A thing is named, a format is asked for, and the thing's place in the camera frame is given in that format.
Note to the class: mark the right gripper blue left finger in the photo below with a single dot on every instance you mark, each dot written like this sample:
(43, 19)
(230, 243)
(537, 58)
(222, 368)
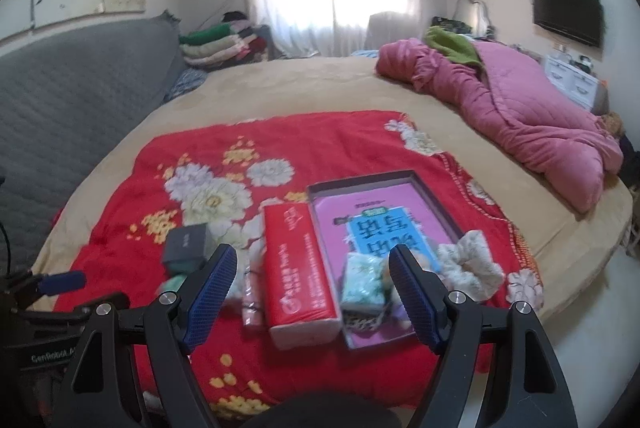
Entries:
(175, 325)

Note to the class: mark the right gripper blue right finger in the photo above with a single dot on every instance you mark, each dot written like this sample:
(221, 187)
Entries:
(525, 385)

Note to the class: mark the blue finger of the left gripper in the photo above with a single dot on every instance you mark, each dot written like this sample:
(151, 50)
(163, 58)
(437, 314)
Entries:
(118, 300)
(57, 284)

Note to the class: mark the red tissue pack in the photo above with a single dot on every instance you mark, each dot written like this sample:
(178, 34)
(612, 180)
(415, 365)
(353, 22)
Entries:
(299, 297)

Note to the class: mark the white floral scrunchie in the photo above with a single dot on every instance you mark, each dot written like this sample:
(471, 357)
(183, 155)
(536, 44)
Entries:
(468, 266)

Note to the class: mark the leopard print scrunchie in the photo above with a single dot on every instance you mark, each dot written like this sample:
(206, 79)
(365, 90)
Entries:
(366, 324)

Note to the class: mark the mint green tissue packet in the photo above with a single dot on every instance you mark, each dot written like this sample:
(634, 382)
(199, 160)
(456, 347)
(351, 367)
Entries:
(363, 284)

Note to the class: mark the dark grey small box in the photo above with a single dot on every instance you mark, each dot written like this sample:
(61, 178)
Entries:
(187, 249)

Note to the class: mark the red floral blanket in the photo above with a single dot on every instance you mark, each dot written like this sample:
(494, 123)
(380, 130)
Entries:
(224, 176)

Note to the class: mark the dark trousers knee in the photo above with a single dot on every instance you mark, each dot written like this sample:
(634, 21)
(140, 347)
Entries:
(326, 410)

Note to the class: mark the grey quilted headboard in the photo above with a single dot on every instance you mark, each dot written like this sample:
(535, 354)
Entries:
(66, 102)

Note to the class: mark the beige bed sheet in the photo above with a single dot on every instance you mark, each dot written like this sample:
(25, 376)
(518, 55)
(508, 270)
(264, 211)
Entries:
(570, 251)

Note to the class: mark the pink and blue book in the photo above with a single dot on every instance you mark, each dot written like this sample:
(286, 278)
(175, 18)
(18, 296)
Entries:
(371, 215)

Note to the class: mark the dark shallow box tray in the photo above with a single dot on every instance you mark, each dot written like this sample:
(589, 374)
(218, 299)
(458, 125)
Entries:
(401, 326)

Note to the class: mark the pink quilted duvet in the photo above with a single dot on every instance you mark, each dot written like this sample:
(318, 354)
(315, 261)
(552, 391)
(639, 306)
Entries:
(508, 98)

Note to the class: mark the stack of folded blankets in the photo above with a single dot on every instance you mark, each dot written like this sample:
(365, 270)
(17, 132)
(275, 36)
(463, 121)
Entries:
(235, 41)

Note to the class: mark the white drawer cabinet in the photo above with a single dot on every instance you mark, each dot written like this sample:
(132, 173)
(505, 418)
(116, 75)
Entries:
(583, 89)

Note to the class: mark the green cloth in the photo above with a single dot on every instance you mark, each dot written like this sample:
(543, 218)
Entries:
(457, 48)

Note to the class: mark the black wall television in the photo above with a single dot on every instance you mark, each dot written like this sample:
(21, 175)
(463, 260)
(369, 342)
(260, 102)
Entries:
(578, 20)

